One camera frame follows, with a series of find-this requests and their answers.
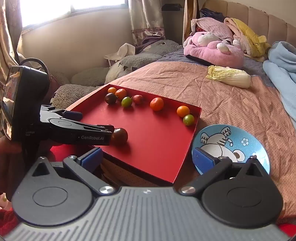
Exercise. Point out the napa cabbage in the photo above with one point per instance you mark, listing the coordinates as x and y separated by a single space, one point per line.
231 76

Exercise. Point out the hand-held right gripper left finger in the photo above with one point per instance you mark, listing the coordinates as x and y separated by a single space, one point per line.
92 158

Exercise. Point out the large orange tomato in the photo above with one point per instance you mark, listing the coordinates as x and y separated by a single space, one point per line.
121 93

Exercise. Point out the green tomato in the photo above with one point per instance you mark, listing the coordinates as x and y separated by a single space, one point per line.
188 120
126 102

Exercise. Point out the pink dotted bedspread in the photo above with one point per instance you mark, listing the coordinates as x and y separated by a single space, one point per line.
231 104

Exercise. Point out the beige padded headboard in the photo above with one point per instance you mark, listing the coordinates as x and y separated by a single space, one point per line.
259 16

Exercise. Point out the grey bed sheet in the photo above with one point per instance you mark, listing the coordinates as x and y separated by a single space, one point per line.
175 55

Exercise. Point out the person's left hand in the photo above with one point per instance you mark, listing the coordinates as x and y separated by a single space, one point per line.
9 147

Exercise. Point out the dark purple tomato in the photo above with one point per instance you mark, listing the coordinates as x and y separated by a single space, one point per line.
120 136
110 98

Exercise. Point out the red cardboard tray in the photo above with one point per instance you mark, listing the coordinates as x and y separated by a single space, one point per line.
152 141

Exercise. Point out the blue cartoon plate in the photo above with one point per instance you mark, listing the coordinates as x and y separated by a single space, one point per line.
251 139

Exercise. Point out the grey plush toy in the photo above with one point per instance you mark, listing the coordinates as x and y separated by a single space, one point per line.
148 59

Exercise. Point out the pink fluffy blanket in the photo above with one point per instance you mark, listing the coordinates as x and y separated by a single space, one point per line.
215 27

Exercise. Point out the pink plush toy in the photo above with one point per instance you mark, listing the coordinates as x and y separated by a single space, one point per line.
212 53

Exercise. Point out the window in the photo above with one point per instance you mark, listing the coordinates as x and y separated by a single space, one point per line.
69 9

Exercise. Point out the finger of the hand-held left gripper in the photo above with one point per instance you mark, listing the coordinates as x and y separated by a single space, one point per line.
74 115
107 132

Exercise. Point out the white tote bag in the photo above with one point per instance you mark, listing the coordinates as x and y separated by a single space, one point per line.
124 49

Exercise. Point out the light blue blanket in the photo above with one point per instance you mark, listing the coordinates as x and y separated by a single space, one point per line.
282 67

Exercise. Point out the dark blue bag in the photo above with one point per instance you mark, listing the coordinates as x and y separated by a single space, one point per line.
211 12

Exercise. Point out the yellow plush blanket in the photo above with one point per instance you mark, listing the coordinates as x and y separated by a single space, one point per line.
249 34

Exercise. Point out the black wall shelf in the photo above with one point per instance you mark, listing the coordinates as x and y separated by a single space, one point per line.
171 7

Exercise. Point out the floral curtain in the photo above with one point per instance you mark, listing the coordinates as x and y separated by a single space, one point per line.
8 46
145 16

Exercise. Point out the red cloth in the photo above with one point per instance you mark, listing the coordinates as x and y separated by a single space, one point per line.
61 153

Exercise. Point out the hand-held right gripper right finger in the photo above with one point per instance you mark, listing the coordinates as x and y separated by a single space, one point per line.
203 160

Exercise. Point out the small red fruit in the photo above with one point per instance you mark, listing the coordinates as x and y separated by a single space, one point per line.
138 99

